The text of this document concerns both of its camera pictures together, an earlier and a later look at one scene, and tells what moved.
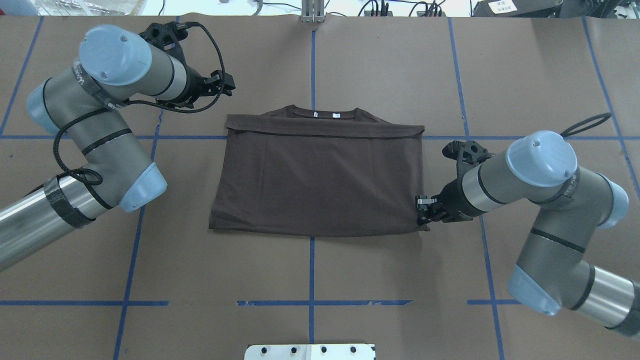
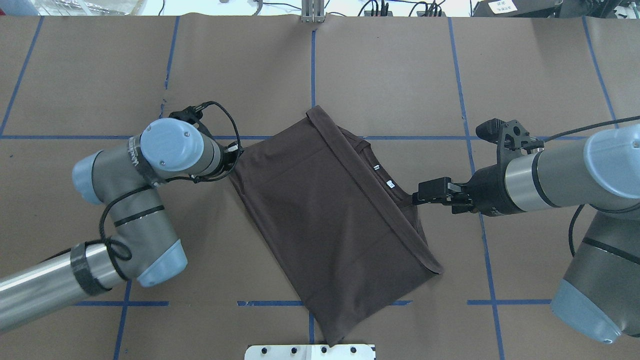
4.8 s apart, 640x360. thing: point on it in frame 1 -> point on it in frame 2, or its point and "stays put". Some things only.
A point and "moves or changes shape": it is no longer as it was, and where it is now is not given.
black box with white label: x=517 y=8 stays put
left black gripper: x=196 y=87 -> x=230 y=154
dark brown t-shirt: x=317 y=171 moves or changes shape
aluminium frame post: x=313 y=11 stays put
